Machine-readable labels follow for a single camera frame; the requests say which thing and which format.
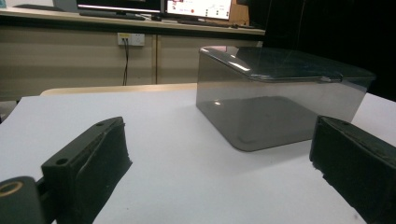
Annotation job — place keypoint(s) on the brown cardboard box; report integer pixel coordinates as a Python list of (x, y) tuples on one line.
[(239, 12)]

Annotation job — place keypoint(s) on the black keyboard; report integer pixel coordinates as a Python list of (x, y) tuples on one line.
[(205, 23), (112, 15)]

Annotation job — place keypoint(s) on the white-screen computer monitor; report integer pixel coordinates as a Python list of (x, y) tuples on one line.
[(199, 7)]

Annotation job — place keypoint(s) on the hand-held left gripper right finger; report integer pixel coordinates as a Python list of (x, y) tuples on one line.
[(358, 168)]

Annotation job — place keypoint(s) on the long wooden counter desk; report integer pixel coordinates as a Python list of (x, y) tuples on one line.
[(77, 62)]

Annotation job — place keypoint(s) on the dark-screen computer monitor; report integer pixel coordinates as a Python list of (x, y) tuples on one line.
[(118, 3)]

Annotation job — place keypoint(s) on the smoky transparent lidded storage box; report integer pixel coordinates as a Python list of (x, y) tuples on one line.
[(264, 109)]

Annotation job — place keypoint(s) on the white wall socket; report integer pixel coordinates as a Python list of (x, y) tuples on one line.
[(132, 39)]

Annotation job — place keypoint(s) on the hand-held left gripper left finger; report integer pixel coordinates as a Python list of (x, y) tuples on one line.
[(90, 161)]

